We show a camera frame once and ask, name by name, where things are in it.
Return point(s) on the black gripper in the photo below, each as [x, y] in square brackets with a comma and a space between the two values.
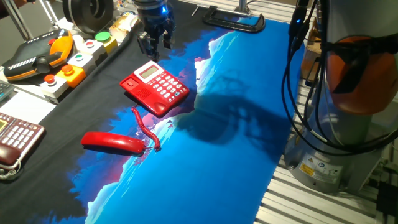
[150, 15]

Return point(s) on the red telephone handset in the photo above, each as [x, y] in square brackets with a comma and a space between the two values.
[112, 141]

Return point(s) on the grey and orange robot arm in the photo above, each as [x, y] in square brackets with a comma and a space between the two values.
[357, 18]

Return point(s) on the red telephone base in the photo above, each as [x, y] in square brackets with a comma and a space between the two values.
[155, 90]

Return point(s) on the maroon desk telephone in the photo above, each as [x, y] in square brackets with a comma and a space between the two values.
[18, 140]

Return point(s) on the pale yellow snack packet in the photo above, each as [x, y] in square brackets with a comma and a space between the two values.
[122, 26]

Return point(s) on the round blue and white disc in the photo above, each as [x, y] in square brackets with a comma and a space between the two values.
[128, 13]

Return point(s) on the yellow box big green button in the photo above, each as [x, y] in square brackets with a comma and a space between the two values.
[107, 42]

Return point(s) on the Rubik's cube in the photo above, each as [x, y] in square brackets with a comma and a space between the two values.
[122, 3]

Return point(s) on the white box small red button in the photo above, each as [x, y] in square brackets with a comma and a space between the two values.
[93, 48]

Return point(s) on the black filament spool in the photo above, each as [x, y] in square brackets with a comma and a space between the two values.
[88, 15]

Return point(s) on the black C-clamp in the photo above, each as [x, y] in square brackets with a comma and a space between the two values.
[236, 25]

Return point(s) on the white box green button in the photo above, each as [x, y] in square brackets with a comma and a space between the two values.
[82, 62]

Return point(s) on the orange box orange button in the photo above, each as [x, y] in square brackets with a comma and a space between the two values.
[73, 77]

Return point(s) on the thin white stand leg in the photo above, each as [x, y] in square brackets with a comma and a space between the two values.
[49, 14]

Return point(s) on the white box red mushroom button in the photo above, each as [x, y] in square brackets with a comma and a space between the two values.
[54, 88]

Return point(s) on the black and orange teach pendant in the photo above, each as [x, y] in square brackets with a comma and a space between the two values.
[34, 56]

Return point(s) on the blue and black printed cloth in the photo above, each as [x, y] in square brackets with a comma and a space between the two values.
[202, 171]

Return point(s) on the thick grey stand leg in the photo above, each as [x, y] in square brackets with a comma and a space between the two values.
[17, 18]

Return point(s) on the white paper sheet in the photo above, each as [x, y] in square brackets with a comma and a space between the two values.
[28, 107]

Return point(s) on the large open cardboard box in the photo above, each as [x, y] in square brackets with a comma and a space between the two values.
[309, 59]

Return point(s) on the person in dark clothes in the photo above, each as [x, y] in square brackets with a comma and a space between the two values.
[6, 11]

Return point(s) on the black computer keyboard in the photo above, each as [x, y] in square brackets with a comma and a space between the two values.
[4, 90]

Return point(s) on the metal frame pole with clamp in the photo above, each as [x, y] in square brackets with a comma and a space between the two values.
[243, 6]

